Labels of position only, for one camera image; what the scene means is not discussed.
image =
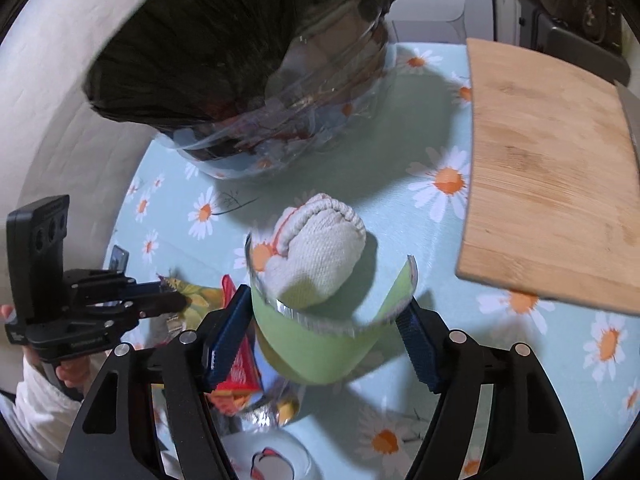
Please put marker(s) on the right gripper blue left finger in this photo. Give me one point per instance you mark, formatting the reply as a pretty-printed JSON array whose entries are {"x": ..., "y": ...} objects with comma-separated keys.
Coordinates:
[{"x": 223, "y": 341}]

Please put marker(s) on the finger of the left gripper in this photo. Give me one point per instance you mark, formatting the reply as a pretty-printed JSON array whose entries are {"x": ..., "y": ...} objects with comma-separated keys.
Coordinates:
[
  {"x": 153, "y": 305},
  {"x": 134, "y": 289}
]

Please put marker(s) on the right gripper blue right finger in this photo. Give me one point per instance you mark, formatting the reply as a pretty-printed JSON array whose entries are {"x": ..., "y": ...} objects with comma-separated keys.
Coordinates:
[{"x": 420, "y": 333}]

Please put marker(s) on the yellow snack wrapper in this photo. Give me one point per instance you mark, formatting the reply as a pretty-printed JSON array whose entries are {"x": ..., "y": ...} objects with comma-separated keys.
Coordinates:
[{"x": 200, "y": 300}]

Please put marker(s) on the red snack wrapper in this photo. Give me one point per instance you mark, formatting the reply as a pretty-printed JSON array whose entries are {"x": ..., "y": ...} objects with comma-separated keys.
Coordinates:
[{"x": 237, "y": 359}]

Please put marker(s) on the green foil lid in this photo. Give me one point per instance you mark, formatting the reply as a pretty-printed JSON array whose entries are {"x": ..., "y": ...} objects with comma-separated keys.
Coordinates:
[{"x": 312, "y": 350}]

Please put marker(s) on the white knitted work glove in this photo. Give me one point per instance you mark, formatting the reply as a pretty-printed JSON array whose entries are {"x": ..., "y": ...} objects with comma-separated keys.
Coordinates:
[{"x": 312, "y": 251}]

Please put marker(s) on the white left sleeve forearm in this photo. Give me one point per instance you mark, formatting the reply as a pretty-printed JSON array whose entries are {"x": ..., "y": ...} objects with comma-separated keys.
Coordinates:
[{"x": 39, "y": 418}]

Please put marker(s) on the black-lined trash bin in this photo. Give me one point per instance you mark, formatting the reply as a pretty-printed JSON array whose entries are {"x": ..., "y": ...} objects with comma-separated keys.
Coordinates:
[{"x": 244, "y": 87}]

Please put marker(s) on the person's left hand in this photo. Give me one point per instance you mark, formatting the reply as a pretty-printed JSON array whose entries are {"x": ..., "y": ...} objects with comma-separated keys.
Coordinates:
[{"x": 74, "y": 373}]

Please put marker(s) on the blue smartphone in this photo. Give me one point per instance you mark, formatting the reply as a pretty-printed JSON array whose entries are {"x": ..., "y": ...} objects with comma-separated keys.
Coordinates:
[{"x": 118, "y": 260}]

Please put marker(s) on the white plate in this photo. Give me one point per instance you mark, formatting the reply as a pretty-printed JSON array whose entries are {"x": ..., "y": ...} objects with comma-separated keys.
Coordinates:
[{"x": 271, "y": 454}]

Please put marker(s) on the daisy print tablecloth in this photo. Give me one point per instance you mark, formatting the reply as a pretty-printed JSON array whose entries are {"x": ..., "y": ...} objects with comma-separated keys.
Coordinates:
[{"x": 406, "y": 172}]

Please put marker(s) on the bamboo cutting board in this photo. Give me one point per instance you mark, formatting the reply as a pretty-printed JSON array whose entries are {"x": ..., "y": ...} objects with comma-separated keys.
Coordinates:
[{"x": 554, "y": 189}]

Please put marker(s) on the black suitcase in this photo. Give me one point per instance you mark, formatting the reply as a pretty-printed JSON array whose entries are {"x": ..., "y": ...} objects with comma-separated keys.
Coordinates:
[{"x": 542, "y": 33}]

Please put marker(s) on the steel cleaver black handle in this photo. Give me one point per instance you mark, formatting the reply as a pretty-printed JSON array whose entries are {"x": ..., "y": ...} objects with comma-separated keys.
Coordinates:
[{"x": 631, "y": 108}]

